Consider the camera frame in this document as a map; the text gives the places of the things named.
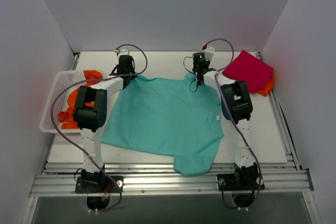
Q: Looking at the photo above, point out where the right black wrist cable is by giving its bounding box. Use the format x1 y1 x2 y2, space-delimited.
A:
183 55 203 93

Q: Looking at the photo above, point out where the orange t-shirt in basket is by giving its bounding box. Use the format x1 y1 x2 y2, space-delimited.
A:
58 70 103 130

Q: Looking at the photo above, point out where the aluminium mounting rail frame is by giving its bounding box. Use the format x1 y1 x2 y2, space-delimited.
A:
21 152 321 223

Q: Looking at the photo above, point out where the folded magenta t-shirt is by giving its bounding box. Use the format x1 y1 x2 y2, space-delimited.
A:
222 50 274 93

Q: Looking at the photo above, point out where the white plastic basket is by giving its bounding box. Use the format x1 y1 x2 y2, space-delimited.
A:
39 70 108 134

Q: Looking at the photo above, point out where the teal t-shirt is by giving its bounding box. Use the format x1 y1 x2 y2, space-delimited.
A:
101 74 224 176

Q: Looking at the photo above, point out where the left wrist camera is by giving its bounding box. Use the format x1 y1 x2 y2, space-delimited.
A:
114 48 130 56

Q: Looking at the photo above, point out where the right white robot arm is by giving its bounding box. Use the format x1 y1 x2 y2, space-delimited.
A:
192 52 260 189

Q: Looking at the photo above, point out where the folded orange t-shirt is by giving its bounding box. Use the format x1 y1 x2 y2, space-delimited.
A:
257 74 275 97

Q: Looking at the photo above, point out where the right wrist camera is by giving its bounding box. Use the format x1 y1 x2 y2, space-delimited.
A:
202 44 215 62

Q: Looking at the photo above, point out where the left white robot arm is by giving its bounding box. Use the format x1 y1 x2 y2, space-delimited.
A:
72 53 136 192

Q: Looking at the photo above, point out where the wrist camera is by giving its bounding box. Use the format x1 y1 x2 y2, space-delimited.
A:
202 44 215 62
114 48 130 56

